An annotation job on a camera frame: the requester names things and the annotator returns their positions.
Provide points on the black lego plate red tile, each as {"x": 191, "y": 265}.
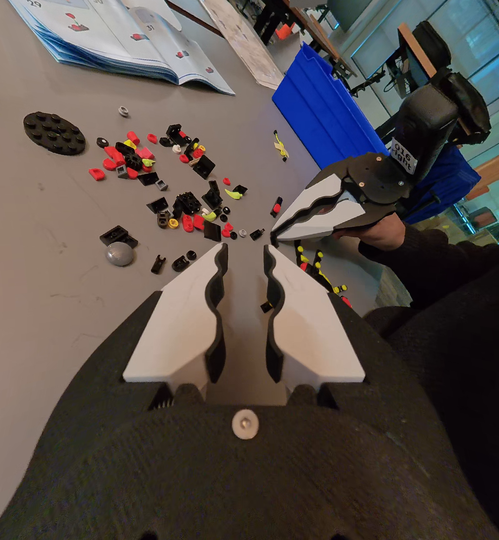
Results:
{"x": 276, "y": 207}

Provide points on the yellow black lego spider model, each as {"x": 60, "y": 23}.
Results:
{"x": 317, "y": 274}

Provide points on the person's right forearm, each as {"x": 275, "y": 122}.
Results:
{"x": 435, "y": 265}

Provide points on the black flat lego plate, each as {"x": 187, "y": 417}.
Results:
{"x": 131, "y": 241}
{"x": 112, "y": 234}

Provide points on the orange plastic object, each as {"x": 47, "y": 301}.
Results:
{"x": 285, "y": 31}

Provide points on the round black lego plate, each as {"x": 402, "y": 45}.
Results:
{"x": 54, "y": 133}

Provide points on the person's right hand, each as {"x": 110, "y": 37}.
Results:
{"x": 384, "y": 236}

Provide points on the pile of loose lego pieces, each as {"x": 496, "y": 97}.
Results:
{"x": 186, "y": 202}

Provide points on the grey lego dome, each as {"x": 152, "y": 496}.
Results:
{"x": 119, "y": 254}

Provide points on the person's black knit sweater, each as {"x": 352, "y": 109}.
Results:
{"x": 464, "y": 400}

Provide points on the blue plastic bin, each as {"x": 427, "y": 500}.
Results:
{"x": 447, "y": 185}
{"x": 317, "y": 109}

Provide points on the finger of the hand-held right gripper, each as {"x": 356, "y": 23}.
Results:
{"x": 312, "y": 196}
{"x": 325, "y": 223}

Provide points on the clear plastic bag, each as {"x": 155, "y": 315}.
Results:
{"x": 249, "y": 46}

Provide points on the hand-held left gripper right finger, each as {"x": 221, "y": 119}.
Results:
{"x": 317, "y": 337}

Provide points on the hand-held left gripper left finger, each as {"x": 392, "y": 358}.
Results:
{"x": 177, "y": 333}

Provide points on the lego instruction booklet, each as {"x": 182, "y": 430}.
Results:
{"x": 118, "y": 38}

